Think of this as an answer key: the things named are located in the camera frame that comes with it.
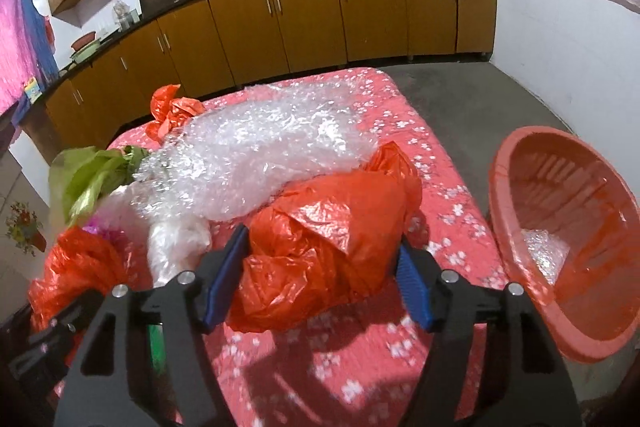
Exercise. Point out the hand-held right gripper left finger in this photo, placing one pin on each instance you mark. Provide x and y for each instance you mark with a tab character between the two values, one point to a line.
227	277

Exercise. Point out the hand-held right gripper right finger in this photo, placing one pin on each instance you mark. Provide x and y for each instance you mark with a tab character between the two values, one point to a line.
412	287

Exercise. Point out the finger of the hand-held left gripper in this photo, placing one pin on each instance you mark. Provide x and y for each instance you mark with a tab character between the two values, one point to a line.
70	317

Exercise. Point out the white plastic bag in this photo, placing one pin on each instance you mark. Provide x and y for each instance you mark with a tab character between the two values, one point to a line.
172	252

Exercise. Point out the large red plastic bag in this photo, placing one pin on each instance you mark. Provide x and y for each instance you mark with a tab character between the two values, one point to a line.
320	247

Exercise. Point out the clear bubble wrap sheet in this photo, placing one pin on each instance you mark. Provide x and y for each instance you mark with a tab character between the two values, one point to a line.
260	147

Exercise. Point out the red plastic basket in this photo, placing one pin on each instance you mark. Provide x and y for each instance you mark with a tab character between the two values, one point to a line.
590	207

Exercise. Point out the shiny red plastic bag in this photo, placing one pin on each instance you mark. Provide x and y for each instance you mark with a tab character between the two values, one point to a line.
75	267

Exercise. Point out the red floral tablecloth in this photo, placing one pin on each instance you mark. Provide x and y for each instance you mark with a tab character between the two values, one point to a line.
350	367

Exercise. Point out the green plastic bag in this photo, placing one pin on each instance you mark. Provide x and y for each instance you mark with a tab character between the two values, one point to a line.
85	182

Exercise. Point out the small bubble wrap piece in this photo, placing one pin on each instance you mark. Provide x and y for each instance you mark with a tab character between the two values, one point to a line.
545	252

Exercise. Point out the knotted red plastic bag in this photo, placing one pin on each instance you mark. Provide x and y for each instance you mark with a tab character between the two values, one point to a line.
170	109

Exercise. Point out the small blue yellow box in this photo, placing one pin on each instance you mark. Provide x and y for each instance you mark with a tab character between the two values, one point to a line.
33	91

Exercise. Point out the green basin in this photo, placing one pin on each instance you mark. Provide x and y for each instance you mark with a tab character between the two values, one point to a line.
85	53

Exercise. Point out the wooden base cabinets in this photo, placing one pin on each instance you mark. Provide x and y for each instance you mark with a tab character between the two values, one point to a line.
300	17

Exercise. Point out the red bowl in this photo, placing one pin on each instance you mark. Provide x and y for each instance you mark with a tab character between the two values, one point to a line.
84	40

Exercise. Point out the clear jar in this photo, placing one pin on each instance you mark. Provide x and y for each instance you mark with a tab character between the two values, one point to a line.
125	14

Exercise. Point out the blue hanging cloth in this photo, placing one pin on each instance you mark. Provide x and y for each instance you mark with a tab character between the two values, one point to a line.
37	22

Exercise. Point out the flower wall decoration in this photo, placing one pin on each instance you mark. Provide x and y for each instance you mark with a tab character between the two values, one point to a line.
22	227

